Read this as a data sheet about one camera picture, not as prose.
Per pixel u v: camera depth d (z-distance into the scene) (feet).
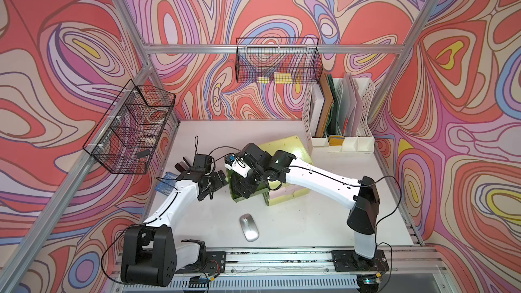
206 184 2.28
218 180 2.56
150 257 1.32
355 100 2.84
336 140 3.23
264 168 1.83
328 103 2.77
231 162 2.14
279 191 2.49
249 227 2.63
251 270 2.41
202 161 2.27
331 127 3.16
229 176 2.52
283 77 2.98
